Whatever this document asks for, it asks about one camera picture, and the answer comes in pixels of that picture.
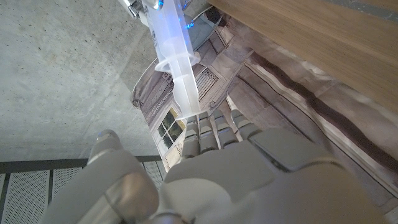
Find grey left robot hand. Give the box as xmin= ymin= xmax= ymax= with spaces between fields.
xmin=39 ymin=108 xmax=389 ymax=224

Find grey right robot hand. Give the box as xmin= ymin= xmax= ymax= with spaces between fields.
xmin=119 ymin=0 xmax=164 ymax=19

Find clear plastic syringe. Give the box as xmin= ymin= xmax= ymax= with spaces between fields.
xmin=141 ymin=0 xmax=203 ymax=121

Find grey perforated metal panel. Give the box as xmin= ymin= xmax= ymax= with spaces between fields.
xmin=0 ymin=155 xmax=169 ymax=224

